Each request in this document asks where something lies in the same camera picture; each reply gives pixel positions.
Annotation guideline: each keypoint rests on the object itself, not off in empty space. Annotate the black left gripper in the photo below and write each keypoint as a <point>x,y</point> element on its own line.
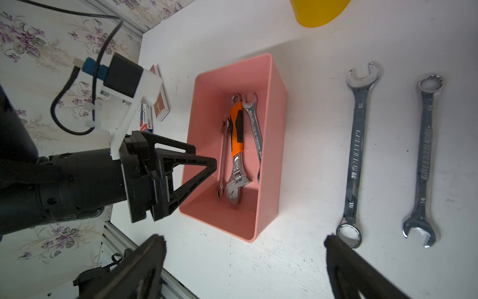
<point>160,180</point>

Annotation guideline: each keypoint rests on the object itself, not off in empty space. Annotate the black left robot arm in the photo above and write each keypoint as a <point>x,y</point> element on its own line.
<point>39,190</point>

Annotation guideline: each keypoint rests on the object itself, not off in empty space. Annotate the orange handled adjustable wrench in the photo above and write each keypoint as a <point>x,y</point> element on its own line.
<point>238,178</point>

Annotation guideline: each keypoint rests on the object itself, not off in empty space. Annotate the chrome end wrench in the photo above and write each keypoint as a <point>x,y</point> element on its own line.
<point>348,230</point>

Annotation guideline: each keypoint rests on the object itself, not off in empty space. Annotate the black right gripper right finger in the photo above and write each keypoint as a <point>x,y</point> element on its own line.
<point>351,277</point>

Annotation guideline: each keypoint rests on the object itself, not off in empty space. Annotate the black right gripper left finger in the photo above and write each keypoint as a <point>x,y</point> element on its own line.
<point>137,275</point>

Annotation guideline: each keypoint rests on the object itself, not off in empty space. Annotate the yellow pencil cup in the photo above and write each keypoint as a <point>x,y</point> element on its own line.
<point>316,13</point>

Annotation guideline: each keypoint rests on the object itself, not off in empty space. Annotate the pink plastic storage box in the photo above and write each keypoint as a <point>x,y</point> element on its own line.
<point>211,104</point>

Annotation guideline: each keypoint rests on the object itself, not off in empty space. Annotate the small chrome combination wrench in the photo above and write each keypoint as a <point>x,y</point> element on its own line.
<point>430,89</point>

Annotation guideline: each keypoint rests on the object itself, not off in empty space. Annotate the double open end wrench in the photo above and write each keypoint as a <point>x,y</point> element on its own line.
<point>251,107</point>

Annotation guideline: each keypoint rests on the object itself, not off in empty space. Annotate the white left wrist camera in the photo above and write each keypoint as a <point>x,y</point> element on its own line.
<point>126,86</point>

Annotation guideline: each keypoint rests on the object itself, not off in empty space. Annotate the thin open end wrench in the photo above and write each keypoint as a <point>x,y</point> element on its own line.
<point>225,130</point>

